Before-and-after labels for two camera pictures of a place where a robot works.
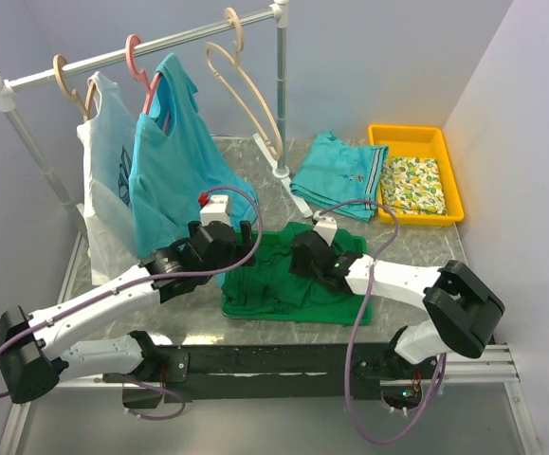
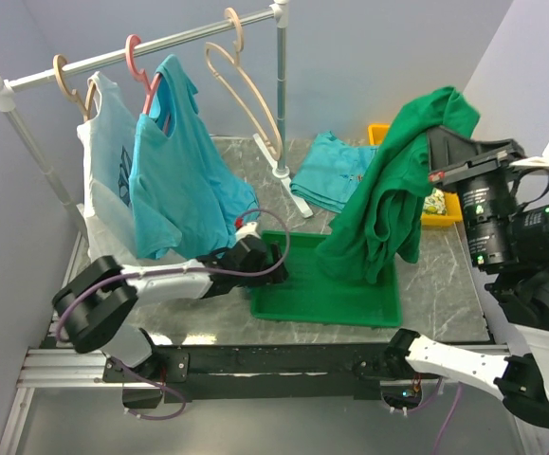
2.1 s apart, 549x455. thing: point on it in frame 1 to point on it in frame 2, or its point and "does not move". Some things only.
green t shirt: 265,284 to 380,219
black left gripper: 246,240 to 279,277
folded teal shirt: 334,171 does not move
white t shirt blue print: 111,231 does not move
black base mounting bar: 276,372 does not move
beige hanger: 71,94 does not move
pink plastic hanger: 139,74 does not move
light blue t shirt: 175,163 does not move
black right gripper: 297,265 to 450,154
